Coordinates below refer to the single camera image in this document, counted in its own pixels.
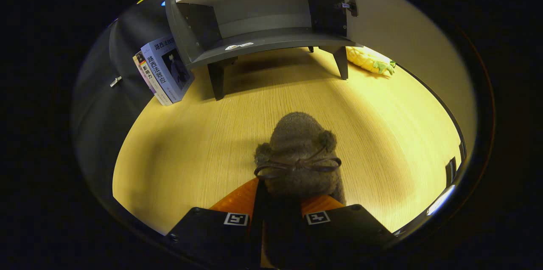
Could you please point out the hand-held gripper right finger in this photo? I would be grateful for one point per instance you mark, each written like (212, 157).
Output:
(348, 232)

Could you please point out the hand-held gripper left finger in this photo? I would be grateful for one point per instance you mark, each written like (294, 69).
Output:
(212, 236)

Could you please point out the brown fuzzy slipper shoe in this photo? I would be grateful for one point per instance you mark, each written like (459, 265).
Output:
(297, 142)

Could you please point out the grey shoe cabinet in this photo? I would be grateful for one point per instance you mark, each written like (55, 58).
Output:
(254, 40)

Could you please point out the black backdrop cloth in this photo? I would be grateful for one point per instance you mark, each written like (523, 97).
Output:
(106, 113)

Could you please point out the blue grey cover book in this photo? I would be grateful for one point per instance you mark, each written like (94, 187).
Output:
(167, 70)

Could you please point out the yellow pineapple plush toy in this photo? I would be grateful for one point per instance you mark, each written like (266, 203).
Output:
(367, 60)

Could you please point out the silver metal clip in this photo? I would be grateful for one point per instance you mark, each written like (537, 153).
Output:
(116, 82)

